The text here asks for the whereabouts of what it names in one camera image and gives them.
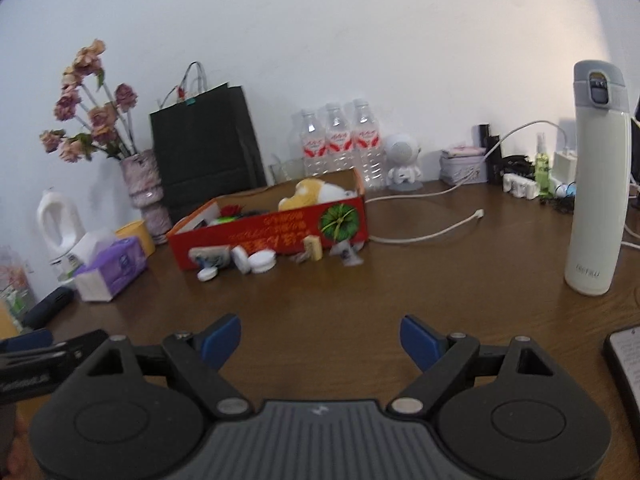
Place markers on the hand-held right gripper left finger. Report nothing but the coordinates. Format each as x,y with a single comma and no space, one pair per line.
222,338

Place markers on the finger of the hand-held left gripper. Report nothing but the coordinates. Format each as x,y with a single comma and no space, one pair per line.
80,342
25,341

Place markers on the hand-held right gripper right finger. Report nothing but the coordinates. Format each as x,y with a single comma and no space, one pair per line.
417,342

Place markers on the white round plastic lid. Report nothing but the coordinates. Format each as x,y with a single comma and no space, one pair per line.
262,262
241,260
207,275

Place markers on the small clear plastic item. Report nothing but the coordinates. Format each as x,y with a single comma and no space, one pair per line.
347,255

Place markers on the small dark grey item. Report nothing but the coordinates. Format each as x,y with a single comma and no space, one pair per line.
301,258

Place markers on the red orange cardboard box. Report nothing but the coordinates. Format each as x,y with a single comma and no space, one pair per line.
280,232

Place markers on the small wooden block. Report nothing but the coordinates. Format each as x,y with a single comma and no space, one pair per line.
313,247

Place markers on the red fluffy item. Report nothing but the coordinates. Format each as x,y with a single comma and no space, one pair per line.
231,210

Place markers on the yellow white plush toy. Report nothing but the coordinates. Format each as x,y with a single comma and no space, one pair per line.
315,192

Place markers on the floral printed container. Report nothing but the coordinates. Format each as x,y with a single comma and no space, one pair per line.
15,280

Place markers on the yellow round container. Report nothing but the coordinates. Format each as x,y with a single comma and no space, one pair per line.
135,237

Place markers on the purple tissue pack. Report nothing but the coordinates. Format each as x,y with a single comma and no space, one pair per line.
112,272

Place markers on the white detergent bottle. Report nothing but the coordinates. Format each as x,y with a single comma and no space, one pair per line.
72,220

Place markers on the mottled pink white vase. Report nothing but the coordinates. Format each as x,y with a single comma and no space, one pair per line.
145,195

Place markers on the clear glass cup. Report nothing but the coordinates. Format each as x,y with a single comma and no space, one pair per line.
285,172

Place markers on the small printed tin box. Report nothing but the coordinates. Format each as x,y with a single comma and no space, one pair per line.
460,167

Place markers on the black paper bag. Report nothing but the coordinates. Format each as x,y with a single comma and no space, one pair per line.
205,155

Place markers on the white power strip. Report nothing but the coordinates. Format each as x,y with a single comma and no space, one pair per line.
520,186

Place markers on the white astronaut figure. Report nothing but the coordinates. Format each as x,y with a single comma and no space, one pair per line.
404,155

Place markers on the black rectangular device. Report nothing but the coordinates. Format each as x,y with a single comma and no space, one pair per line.
487,150

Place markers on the black flat device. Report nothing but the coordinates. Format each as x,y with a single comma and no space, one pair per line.
625,365

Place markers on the green spray bottle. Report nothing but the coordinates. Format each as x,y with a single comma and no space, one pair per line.
542,170

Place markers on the dried pink flowers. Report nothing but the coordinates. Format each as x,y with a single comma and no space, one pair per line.
95,115

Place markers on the white charger block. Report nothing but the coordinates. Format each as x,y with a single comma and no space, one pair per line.
565,165

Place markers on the teal binder clip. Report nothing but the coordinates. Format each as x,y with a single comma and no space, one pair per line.
190,105

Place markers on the white thermos bottle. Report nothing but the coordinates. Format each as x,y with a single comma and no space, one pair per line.
597,185

